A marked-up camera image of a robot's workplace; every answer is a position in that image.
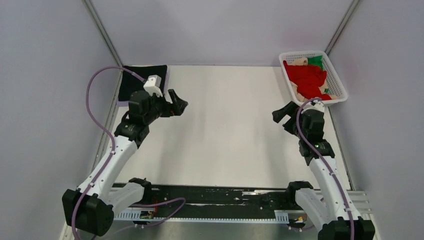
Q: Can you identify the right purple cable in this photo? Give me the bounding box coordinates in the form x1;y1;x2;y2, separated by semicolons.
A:
287;97;356;240

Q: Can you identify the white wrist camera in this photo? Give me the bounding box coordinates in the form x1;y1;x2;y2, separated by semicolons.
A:
304;100;325;113
143;75;163;97

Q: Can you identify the white slotted cable duct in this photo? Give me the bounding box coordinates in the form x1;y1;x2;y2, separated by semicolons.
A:
113;209;290;224

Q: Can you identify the folded black t shirt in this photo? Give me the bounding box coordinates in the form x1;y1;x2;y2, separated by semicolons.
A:
117;64;169;103

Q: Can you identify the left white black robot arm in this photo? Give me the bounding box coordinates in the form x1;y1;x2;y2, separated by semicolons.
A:
62;89;189;240

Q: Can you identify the green t shirt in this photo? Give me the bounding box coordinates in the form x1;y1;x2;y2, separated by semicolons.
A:
307;55;329;94

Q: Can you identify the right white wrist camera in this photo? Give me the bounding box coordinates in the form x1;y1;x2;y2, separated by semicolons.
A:
304;100;325;113

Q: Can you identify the aluminium frame rail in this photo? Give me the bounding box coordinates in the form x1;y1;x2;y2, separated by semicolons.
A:
67;183;373;216

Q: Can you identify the folded lavender t shirt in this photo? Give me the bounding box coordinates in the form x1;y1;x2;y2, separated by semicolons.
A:
115;67;171;108

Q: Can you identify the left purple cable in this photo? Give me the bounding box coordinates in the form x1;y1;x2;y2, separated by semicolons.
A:
70;65;187;240

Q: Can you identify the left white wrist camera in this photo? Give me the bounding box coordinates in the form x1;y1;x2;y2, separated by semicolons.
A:
143;75;163;97

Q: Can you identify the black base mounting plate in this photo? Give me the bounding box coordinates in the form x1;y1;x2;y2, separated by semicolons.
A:
136;184;302;221

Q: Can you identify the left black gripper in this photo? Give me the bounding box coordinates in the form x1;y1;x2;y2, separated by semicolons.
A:
143;89;188;124

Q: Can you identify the red t shirt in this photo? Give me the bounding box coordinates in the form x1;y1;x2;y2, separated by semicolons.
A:
283;60;333;102

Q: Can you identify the purple cable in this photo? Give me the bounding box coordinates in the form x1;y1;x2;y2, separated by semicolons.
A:
287;97;356;240
70;65;187;240

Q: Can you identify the beige t shirt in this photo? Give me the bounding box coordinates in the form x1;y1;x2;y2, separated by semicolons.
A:
288;57;338;100

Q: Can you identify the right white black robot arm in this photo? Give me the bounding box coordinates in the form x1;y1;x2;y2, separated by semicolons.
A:
272;97;376;240

